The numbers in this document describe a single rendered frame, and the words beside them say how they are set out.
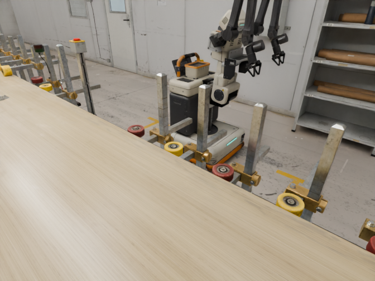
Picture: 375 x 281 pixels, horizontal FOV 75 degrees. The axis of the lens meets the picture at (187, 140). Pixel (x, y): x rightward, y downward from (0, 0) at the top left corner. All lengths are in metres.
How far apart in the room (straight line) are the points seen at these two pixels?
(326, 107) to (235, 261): 3.14
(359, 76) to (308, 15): 0.93
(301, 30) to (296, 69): 0.47
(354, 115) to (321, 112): 0.36
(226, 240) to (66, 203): 0.49
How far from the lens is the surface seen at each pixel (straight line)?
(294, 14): 3.62
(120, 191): 0.84
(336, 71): 3.53
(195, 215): 0.75
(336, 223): 2.24
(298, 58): 3.62
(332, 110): 3.64
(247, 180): 1.05
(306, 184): 1.05
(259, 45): 1.80
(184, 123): 1.44
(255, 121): 0.92
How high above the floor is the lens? 1.45
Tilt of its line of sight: 30 degrees down
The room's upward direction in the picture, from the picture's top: 1 degrees clockwise
